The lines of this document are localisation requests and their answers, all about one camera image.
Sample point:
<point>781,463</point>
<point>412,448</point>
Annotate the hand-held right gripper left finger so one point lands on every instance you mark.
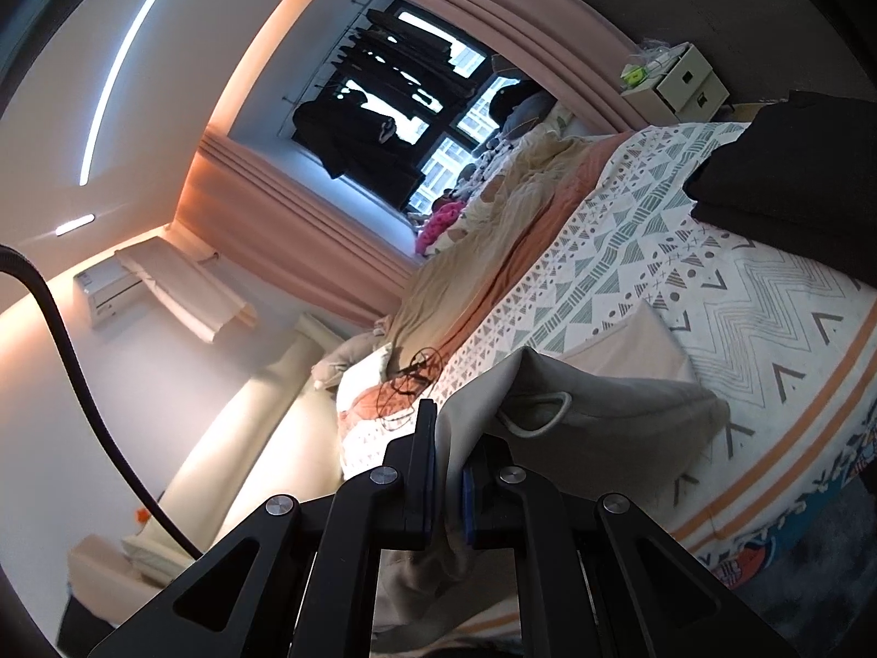
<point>421,493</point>

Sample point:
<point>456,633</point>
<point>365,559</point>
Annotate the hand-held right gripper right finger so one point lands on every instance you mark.
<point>470,507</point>

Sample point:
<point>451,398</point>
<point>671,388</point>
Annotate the row of dark hanging clothes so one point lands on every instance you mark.
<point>411,48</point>

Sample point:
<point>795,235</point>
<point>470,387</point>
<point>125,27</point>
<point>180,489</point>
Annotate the black folded clothes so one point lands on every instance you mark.
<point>788,178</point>

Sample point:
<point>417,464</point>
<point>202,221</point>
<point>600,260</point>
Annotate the white pillow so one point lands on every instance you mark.
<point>363,377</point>

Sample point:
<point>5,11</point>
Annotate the beige padded headboard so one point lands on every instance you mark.
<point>274,438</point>

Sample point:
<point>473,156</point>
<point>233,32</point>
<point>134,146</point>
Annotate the grey plush pillow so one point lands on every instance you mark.
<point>342,356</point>

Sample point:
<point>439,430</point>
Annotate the beige duvet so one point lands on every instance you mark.
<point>466,267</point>

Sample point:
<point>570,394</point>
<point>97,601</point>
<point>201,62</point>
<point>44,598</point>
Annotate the pink cloth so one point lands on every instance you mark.
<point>438,226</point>

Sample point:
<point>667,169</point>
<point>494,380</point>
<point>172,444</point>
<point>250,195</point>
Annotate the pink curtain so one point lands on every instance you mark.
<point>548,34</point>
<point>288,240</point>

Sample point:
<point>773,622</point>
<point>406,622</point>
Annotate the salmon bed cover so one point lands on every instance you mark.
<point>548,219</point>

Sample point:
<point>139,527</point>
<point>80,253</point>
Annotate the white hanging garment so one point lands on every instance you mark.
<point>185,288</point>

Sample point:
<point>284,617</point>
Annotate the floral bedding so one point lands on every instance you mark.
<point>479,171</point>

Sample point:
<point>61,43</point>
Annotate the bed with patterned cover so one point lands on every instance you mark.
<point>754,315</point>

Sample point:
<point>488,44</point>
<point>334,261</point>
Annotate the window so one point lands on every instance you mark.
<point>445,151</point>

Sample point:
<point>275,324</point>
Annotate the large dark hanging coat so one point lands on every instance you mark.
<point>356,130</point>

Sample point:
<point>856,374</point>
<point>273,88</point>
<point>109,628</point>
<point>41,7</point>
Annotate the white air conditioner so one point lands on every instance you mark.
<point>109,291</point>

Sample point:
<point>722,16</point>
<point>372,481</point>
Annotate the small ceiling light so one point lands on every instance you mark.
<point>73,225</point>

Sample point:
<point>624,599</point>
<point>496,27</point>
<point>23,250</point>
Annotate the green item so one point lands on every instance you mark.
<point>634,74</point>

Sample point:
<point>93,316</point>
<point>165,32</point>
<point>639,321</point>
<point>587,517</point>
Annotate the white nightstand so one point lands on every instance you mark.
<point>685,82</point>

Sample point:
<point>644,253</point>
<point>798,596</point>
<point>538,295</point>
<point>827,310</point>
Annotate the linear ceiling light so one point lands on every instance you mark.
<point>113,82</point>

